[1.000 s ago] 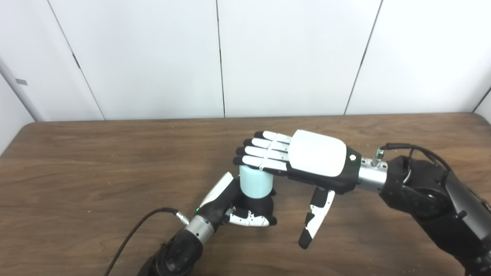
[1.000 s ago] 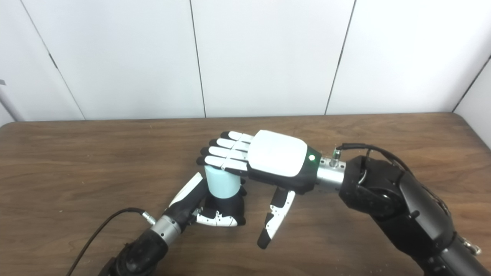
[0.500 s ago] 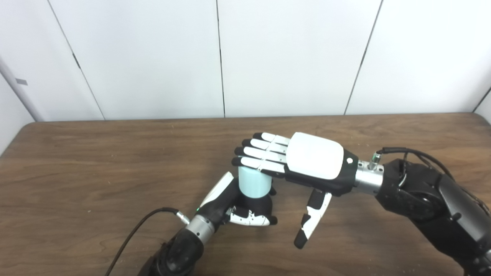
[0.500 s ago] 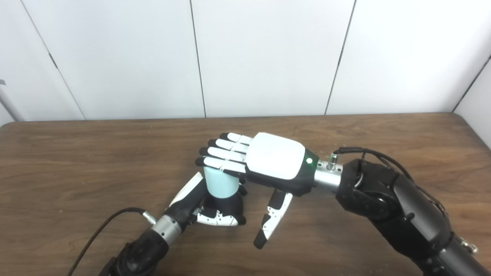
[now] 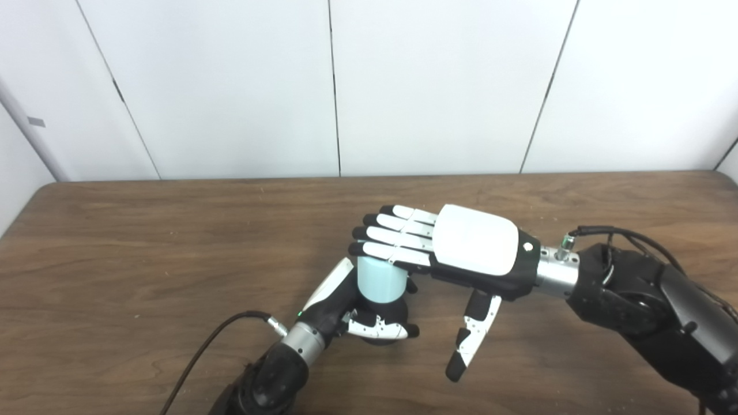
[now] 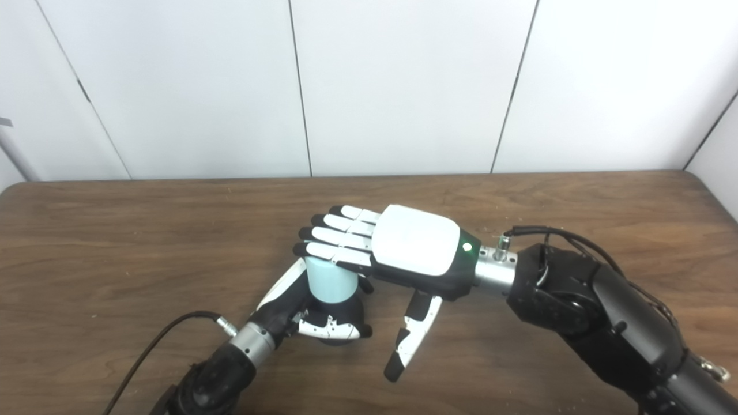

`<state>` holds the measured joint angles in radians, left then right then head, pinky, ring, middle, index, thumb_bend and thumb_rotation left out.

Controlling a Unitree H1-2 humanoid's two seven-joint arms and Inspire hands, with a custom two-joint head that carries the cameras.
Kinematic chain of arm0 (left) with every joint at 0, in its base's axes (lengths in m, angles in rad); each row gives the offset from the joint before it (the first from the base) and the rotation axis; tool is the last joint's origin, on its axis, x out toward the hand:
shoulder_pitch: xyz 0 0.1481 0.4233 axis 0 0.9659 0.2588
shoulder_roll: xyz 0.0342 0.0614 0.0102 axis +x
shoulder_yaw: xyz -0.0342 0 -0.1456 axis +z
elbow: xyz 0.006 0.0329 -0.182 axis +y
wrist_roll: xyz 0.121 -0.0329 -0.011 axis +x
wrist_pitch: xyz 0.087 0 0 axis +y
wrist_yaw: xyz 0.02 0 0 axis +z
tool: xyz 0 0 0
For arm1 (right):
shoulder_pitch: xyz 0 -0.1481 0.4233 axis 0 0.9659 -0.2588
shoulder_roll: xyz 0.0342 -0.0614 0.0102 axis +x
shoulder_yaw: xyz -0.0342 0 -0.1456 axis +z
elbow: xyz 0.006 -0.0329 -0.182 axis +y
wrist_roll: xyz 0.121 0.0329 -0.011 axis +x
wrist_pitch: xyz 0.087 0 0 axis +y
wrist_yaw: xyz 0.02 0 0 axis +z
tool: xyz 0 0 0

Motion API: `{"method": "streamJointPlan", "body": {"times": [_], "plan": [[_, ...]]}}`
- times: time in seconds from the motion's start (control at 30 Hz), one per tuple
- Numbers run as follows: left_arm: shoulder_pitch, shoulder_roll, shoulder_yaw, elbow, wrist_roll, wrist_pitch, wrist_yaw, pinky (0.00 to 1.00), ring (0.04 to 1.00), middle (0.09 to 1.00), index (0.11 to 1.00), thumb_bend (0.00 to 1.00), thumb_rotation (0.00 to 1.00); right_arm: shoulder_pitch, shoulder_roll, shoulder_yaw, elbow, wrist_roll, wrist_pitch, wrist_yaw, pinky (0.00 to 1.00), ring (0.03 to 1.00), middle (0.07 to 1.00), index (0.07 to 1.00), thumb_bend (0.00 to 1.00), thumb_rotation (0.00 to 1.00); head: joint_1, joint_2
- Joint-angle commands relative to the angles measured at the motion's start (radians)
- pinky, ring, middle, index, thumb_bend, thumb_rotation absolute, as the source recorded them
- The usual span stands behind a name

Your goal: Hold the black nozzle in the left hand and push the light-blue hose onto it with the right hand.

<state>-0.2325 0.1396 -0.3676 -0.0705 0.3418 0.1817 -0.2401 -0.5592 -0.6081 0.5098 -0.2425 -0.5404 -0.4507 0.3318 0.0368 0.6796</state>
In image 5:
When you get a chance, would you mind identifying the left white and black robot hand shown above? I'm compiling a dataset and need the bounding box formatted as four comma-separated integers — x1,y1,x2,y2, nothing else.
297,257,420,348

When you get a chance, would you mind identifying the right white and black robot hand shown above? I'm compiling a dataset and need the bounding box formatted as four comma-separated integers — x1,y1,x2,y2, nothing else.
348,204,541,383

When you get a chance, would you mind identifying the light-blue hose piece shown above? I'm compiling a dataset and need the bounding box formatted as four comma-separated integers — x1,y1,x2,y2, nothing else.
356,256,408,303

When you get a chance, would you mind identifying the black nozzle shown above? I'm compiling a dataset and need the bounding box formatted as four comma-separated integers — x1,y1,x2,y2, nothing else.
356,294,411,346

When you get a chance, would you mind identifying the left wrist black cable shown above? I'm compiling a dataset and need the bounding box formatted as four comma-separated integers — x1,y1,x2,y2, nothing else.
159,311,288,415

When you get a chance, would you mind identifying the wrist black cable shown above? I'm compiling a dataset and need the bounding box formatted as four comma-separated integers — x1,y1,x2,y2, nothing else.
555,225,738,323
159,311,288,415

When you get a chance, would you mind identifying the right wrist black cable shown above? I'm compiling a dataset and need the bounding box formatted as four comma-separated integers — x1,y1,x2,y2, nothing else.
555,225,738,323

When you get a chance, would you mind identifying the white corner post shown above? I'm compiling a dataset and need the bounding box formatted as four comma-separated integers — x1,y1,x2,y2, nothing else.
0,78,71,182

